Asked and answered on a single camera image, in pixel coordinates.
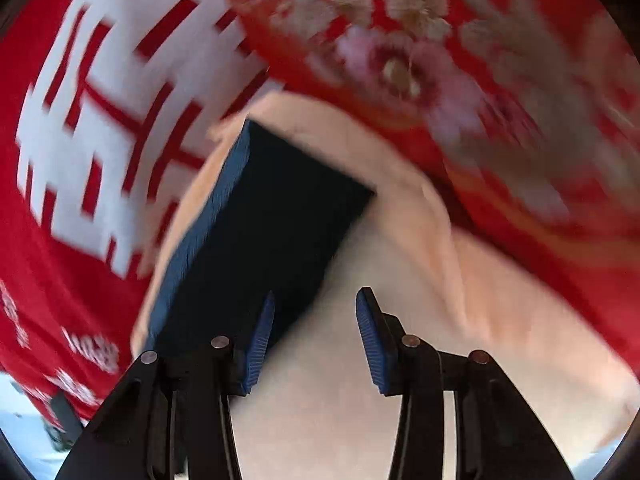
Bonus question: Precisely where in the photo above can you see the black shorts with grey waistband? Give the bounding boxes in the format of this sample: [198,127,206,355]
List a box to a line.
[143,120,374,353]

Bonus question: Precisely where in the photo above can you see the peach cushion cloth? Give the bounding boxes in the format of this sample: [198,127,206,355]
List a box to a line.
[156,92,639,479]

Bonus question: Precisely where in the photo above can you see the red bedspread with white characters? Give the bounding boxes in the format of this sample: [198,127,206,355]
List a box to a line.
[1,0,270,420]

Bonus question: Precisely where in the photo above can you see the red floral embroidered pillow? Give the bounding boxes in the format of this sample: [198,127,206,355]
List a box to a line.
[228,0,639,367]

